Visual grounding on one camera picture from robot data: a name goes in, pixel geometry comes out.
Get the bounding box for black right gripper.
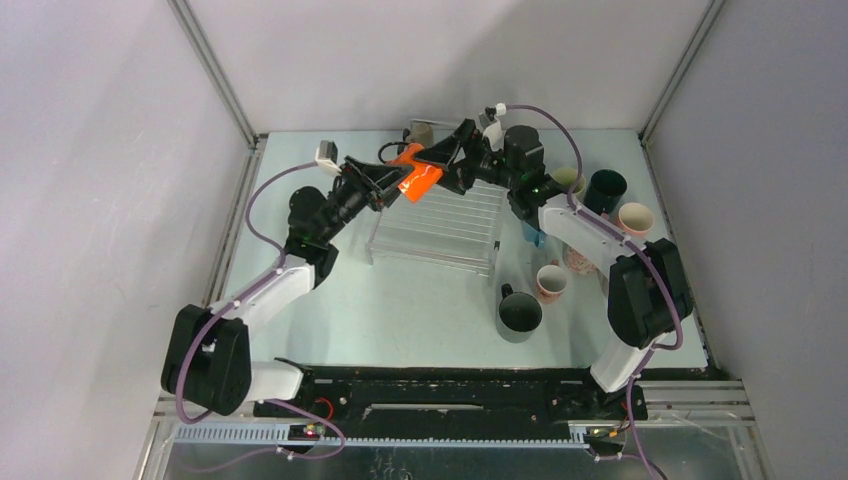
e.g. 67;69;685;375
413;119;519;197

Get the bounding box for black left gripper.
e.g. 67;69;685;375
318;156;414;243

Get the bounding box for taupe mug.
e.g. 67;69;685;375
404;121;435;148

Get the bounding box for orange mug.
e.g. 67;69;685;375
377;141;444;203

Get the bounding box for light green mug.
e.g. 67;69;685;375
550;167;588;202

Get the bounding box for light blue dotted mug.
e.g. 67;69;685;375
521;222;547;249

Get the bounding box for dark teal mug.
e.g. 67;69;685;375
583;169;628;215

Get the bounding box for small terracotta cup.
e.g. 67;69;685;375
535;260;568;304

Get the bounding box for pink ghost pattern mug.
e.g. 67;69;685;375
563;244;597;276

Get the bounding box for grey mug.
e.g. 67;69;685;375
496;283;543;343

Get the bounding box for salmon pink mug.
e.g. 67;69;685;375
615;202;656;237

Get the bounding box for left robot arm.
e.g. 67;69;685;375
161;157;414;424

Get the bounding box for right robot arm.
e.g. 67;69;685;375
414;119;693;418

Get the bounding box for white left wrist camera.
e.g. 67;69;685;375
314;140;341;177

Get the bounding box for white wire dish rack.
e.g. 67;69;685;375
365;168;507;276

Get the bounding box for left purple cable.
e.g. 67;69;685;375
173;160;347;462

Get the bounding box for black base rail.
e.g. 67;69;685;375
291;365;648;441

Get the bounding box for grey cable duct strip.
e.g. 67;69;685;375
173;423;591;450

